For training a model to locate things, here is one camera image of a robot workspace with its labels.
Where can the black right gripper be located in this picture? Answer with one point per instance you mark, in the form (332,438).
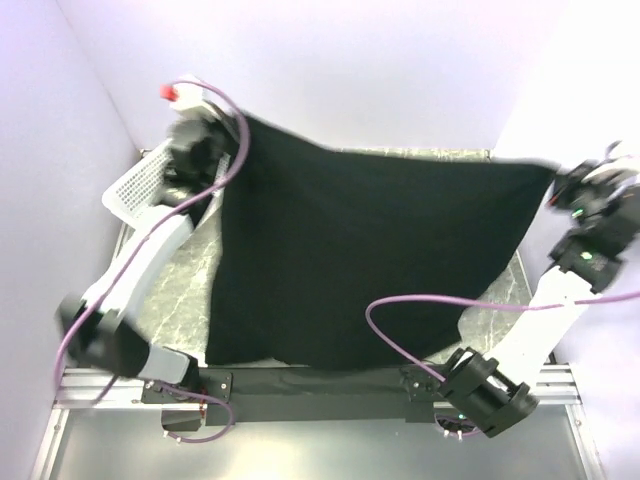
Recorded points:
(566,184)

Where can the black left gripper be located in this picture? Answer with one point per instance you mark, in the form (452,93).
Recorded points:
(223,126)

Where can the black t shirt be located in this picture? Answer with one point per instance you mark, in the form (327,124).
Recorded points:
(311,237)

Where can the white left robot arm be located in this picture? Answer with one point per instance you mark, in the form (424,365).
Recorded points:
(164,198)

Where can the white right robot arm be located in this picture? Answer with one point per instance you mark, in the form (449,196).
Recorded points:
(492,392)

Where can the white plastic basket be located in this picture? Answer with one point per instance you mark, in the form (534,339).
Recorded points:
(132,198)

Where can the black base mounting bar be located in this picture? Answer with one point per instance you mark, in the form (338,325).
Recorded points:
(302,394)

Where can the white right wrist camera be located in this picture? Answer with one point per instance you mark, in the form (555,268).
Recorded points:
(621,162)

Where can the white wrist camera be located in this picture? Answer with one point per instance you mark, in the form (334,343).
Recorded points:
(621,162)
(187,98)

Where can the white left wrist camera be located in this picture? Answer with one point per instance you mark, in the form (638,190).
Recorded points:
(187,98)

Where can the aluminium frame rail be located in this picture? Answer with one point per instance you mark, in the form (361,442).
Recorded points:
(84,388)

